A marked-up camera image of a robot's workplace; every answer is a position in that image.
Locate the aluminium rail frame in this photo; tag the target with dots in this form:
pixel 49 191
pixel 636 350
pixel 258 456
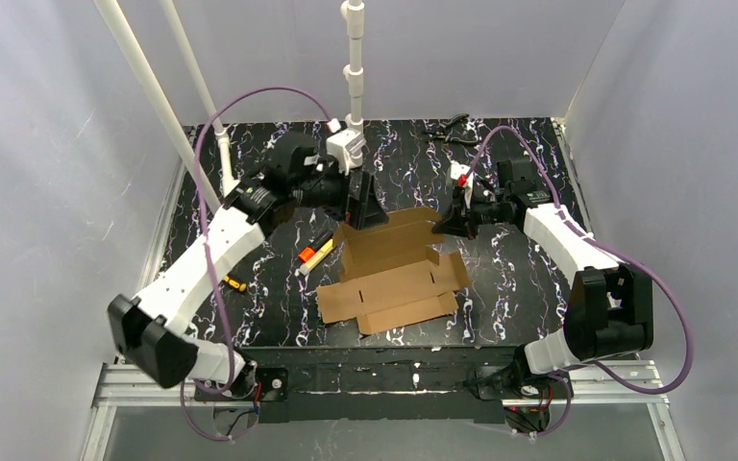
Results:
pixel 516 295

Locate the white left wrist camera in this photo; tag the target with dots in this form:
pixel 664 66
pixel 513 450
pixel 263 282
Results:
pixel 346 148

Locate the black orange highlighter marker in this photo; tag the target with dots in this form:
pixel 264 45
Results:
pixel 315 245

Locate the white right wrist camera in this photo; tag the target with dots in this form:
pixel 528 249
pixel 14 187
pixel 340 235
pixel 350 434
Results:
pixel 461 177

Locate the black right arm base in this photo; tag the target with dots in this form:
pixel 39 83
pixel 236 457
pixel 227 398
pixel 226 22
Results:
pixel 516 380

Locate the brown cardboard paper box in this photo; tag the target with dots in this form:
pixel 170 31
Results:
pixel 392 276

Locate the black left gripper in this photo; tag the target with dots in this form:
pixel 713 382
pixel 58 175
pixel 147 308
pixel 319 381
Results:
pixel 352 198

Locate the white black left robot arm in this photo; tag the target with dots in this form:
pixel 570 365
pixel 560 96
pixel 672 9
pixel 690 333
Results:
pixel 149 328

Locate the black pliers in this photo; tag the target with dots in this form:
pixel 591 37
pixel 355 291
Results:
pixel 442 132

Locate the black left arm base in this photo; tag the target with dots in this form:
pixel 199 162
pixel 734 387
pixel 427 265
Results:
pixel 255 384

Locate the yellow black screwdriver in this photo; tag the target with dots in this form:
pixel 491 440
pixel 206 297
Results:
pixel 236 285

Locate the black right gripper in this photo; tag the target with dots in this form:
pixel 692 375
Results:
pixel 466 207

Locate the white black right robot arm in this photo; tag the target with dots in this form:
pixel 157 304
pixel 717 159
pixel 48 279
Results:
pixel 609 309

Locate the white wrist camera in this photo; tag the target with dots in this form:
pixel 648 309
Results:
pixel 461 177
pixel 346 148

